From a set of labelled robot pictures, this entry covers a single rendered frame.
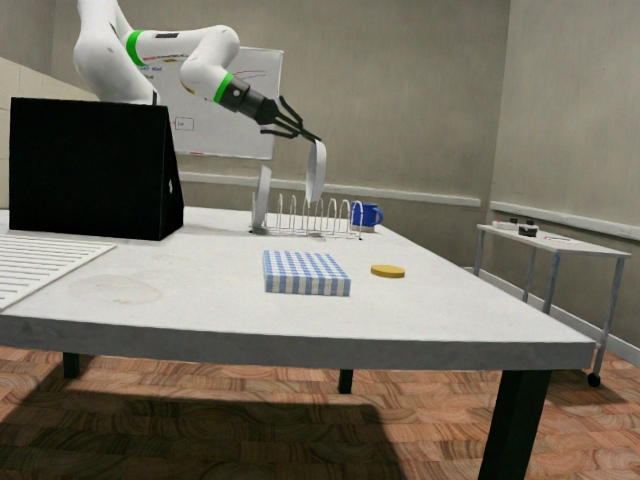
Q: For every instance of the silver wire dish rack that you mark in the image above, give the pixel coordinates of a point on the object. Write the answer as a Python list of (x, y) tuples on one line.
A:
[(265, 225)]

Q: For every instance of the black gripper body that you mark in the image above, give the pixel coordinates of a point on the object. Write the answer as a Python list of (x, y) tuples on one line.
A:
[(255, 106)]

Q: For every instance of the white ribbed draining mat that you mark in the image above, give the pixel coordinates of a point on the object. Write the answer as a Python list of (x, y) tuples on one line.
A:
[(17, 281)]

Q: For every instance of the blue and white checked towel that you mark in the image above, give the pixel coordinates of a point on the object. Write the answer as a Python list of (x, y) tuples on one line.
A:
[(304, 273)]

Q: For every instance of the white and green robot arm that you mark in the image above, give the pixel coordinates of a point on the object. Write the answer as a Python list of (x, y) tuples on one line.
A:
[(111, 74)]

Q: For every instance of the blue mug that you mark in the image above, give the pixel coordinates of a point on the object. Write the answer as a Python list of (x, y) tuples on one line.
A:
[(368, 219)]

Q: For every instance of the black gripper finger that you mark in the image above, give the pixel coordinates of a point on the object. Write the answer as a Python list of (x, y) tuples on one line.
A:
[(295, 133), (299, 125)]

